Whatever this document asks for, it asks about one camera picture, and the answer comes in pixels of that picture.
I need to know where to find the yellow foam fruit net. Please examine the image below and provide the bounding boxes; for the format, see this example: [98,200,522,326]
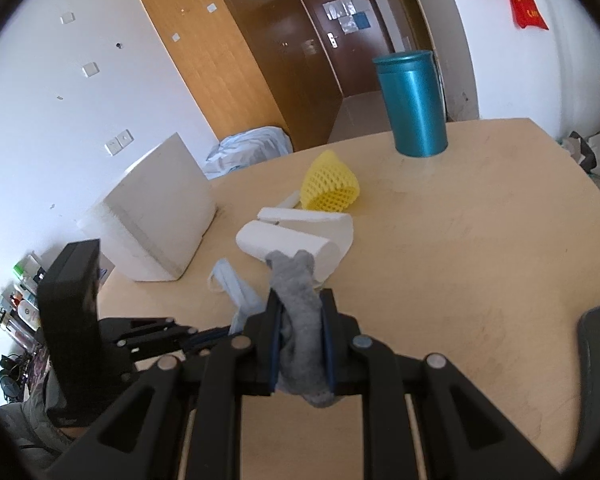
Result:
[300,150,361,212]

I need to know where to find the bottles on side shelf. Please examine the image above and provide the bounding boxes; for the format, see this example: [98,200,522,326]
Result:
[0,252,46,353]

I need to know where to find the blue face mask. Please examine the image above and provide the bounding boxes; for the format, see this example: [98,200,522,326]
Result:
[208,259,266,335]

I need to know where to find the dark brown entrance door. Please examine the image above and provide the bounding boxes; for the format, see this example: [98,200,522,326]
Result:
[302,0,394,98]

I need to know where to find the grey sock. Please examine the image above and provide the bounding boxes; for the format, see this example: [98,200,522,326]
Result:
[266,250,338,408]

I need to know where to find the blue sheet covered bin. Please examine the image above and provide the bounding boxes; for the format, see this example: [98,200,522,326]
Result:
[202,126,294,180]

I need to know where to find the white styrofoam box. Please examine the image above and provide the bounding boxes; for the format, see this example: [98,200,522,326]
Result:
[78,133,216,282]

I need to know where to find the wall light switch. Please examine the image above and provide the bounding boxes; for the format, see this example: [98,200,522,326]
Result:
[82,62,99,78]

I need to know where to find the teal metal canister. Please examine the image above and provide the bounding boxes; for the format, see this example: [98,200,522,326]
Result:
[373,50,448,158]

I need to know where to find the wooden wardrobe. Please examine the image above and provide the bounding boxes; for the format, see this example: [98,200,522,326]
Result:
[140,0,342,151]

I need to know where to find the double wall socket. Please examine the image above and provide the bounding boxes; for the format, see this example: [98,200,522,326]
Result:
[105,129,134,156]

